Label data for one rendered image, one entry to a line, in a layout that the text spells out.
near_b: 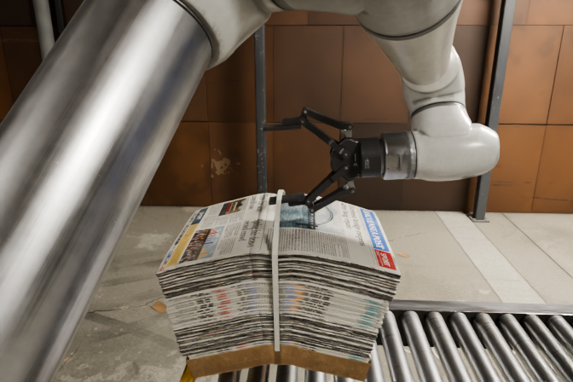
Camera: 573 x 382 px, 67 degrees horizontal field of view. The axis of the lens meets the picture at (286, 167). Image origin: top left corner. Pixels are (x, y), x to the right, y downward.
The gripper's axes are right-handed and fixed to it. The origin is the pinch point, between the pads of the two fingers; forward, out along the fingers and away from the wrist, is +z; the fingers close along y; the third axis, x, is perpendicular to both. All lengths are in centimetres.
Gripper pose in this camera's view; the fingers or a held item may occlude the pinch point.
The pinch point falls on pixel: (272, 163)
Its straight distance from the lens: 82.5
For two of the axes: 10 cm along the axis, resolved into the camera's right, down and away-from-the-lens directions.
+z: -10.0, 0.6, 0.7
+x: 0.5, -2.5, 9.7
